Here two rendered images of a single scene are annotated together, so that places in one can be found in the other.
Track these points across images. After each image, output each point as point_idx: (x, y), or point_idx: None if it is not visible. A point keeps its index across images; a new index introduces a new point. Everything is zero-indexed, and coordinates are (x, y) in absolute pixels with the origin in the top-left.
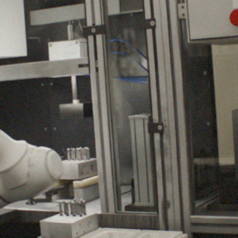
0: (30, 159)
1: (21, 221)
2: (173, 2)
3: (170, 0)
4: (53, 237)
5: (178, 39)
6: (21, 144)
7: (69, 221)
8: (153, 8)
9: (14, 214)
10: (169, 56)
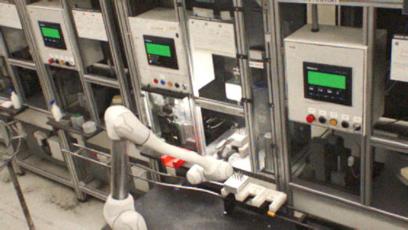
0: (218, 170)
1: None
2: (282, 100)
3: (280, 98)
4: (229, 191)
5: (284, 115)
6: (215, 162)
7: (236, 185)
8: (273, 99)
9: None
10: (280, 120)
